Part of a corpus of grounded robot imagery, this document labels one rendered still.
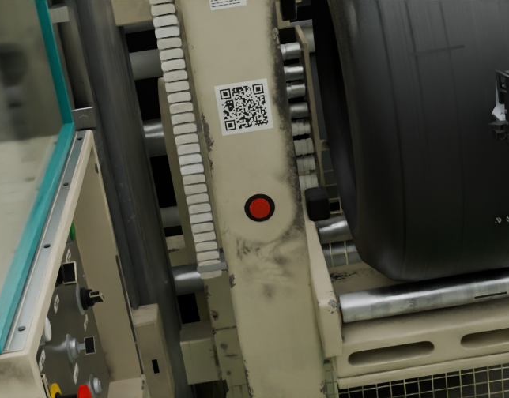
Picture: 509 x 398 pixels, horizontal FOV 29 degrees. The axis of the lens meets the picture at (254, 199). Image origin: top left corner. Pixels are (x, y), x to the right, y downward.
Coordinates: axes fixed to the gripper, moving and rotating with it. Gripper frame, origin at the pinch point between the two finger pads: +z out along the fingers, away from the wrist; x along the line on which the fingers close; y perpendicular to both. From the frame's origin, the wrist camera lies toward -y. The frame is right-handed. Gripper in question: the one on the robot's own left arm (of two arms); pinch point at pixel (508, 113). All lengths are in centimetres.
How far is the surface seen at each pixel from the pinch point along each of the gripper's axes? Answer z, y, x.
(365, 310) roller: 17.5, -30.5, 18.9
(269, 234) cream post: 23.8, -18.5, 31.2
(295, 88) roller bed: 63, -4, 22
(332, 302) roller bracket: 13.6, -26.7, 23.9
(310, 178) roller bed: 65, -22, 21
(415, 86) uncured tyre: 1.8, 4.8, 10.8
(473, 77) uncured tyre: 1.8, 4.7, 3.6
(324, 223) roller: 46, -25, 21
